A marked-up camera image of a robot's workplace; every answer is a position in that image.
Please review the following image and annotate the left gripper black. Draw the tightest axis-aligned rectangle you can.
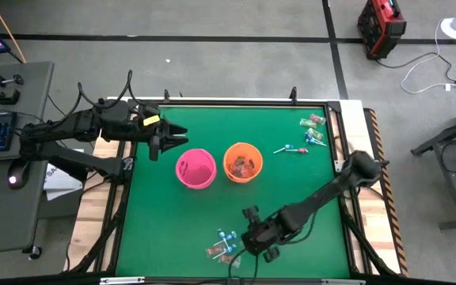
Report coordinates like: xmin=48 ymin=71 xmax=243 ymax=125
xmin=127 ymin=103 xmax=189 ymax=162

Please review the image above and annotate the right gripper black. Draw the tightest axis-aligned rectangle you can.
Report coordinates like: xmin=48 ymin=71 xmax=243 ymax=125
xmin=241 ymin=204 xmax=292 ymax=264

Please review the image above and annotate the pink plastic bucket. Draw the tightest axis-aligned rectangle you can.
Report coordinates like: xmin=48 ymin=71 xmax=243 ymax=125
xmin=175 ymin=148 xmax=218 ymax=190

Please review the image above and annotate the orange jack-o-lantern bucket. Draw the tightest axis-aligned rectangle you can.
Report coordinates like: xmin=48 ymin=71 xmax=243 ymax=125
xmin=222 ymin=142 xmax=264 ymax=184

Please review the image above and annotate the wooden table platform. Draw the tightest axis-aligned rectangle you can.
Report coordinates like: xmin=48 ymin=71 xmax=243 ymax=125
xmin=64 ymin=97 xmax=410 ymax=278

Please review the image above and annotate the white paper sheet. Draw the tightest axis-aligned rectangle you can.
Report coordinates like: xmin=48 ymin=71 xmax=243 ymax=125
xmin=43 ymin=148 xmax=86 ymax=202

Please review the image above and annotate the orange black hazard strip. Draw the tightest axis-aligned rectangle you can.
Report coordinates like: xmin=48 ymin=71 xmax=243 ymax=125
xmin=364 ymin=108 xmax=410 ymax=277

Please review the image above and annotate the black computer mouse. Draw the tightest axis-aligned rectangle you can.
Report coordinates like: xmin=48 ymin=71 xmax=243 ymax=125
xmin=6 ymin=158 xmax=32 ymax=190

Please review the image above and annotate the gray desk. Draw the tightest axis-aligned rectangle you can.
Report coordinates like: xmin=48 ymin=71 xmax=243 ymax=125
xmin=0 ymin=61 xmax=55 ymax=257

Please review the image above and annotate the red black power station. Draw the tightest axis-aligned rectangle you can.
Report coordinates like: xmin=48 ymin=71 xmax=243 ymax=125
xmin=356 ymin=0 xmax=408 ymax=61

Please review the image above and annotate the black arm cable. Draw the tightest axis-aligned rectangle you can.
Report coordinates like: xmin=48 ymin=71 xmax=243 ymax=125
xmin=76 ymin=70 xmax=150 ymax=111
xmin=227 ymin=247 xmax=260 ymax=280

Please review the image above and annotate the black table frame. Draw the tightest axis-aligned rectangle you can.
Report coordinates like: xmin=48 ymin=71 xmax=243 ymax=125
xmin=67 ymin=98 xmax=401 ymax=285

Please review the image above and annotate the silver metal bracket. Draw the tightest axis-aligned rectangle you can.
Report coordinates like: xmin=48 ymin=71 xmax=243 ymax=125
xmin=320 ymin=278 xmax=367 ymax=285
xmin=99 ymin=276 xmax=146 ymax=285

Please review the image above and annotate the yellow cord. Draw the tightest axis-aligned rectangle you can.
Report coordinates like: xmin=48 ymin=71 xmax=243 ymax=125
xmin=0 ymin=0 xmax=27 ymax=64

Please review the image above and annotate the black floor cable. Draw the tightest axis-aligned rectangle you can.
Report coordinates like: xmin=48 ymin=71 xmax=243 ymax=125
xmin=374 ymin=51 xmax=456 ymax=85

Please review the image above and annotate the white floor cable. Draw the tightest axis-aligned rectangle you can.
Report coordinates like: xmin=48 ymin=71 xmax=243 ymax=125
xmin=400 ymin=19 xmax=454 ymax=96

